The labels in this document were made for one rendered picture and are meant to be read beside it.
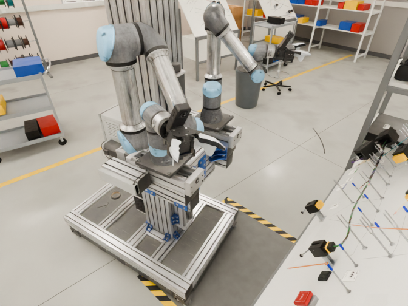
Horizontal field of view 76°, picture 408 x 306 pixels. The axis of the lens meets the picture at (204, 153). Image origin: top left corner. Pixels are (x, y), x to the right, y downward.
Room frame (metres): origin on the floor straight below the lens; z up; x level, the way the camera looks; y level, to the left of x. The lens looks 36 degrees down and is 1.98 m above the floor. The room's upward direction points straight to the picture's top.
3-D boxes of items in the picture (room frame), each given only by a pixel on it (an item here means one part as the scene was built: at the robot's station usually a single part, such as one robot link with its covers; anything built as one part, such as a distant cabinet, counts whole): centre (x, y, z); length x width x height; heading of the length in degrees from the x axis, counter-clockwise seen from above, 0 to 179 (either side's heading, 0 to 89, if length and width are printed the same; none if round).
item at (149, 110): (0.80, 0.17, 1.56); 0.11 x 0.08 x 0.09; 34
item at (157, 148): (0.80, 0.15, 1.46); 0.11 x 0.08 x 0.11; 124
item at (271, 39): (6.26, -1.59, 0.54); 0.99 x 0.50 x 1.08; 132
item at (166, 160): (1.09, 0.20, 1.21); 0.15 x 0.15 x 0.10
